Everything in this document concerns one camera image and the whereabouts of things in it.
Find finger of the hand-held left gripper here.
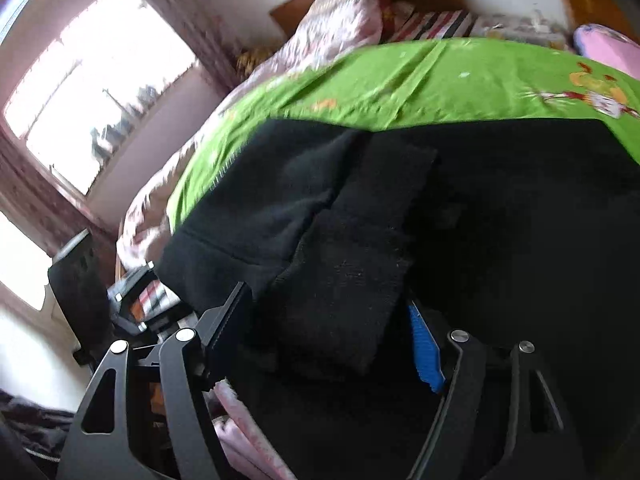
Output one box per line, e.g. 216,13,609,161
112,309,202,350
107,261,161,305

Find green printed blanket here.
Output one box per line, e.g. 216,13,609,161
167,37,640,236

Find pink bed sheet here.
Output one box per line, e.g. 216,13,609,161
572,24,640,78

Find dark cloth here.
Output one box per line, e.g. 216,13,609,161
0,390,76,480

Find checked cloth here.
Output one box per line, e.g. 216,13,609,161
390,7,476,43

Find pale fringed cloth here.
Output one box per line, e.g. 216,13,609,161
210,380,296,480

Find tiger striped plush toy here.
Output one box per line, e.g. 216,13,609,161
235,47,276,78

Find window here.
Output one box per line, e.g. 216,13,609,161
2,0,198,196
0,210,53,313

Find black pants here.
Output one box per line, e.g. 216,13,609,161
157,117,640,480

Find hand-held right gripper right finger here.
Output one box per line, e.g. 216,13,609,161
405,304,589,480

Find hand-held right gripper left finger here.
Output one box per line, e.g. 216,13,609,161
55,282,251,480

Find pink white floral quilt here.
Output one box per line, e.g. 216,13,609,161
117,0,386,281

